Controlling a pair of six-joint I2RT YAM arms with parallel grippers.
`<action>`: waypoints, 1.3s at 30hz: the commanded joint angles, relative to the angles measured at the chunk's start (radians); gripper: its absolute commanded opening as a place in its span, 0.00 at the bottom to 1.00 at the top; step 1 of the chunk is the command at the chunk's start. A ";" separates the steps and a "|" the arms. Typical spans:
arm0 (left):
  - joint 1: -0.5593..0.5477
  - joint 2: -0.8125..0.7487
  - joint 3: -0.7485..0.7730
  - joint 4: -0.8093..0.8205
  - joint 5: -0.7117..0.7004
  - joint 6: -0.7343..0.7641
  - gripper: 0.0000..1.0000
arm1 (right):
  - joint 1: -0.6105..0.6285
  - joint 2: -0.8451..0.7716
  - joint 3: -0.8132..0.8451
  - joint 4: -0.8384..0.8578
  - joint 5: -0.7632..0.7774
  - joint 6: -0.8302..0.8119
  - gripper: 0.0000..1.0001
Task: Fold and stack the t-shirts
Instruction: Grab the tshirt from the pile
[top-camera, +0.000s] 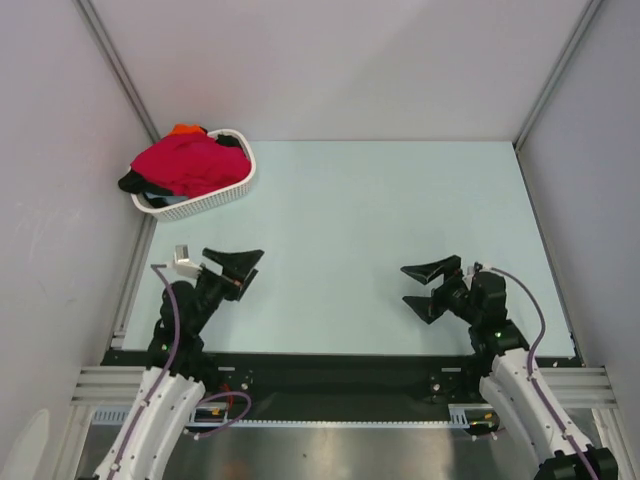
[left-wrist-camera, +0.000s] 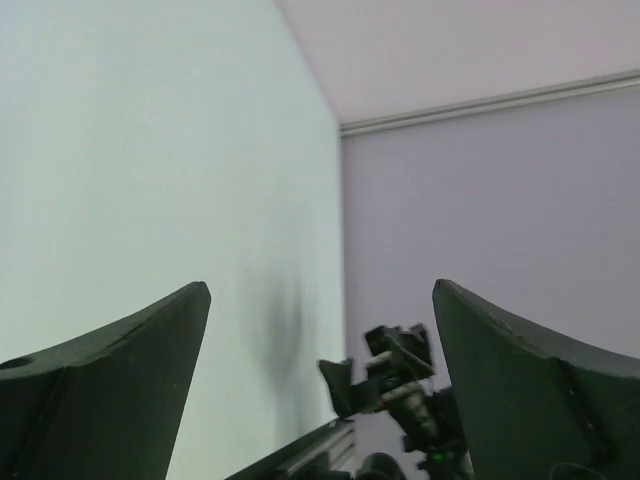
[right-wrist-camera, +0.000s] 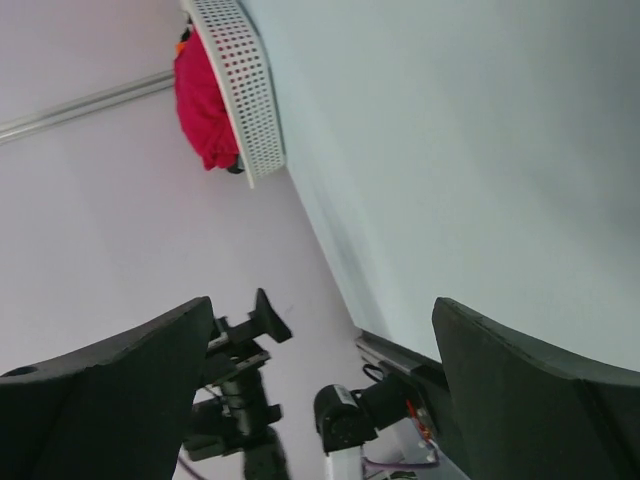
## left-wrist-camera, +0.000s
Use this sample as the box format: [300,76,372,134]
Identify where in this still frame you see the aluminium frame rail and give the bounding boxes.
[227,420,357,480]

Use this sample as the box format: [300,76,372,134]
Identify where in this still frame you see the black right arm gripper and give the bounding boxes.
[318,279,639,479]

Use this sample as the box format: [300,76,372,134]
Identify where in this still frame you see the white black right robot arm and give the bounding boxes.
[318,279,639,479]

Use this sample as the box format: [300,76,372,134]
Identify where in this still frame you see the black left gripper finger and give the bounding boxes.
[1,281,211,479]

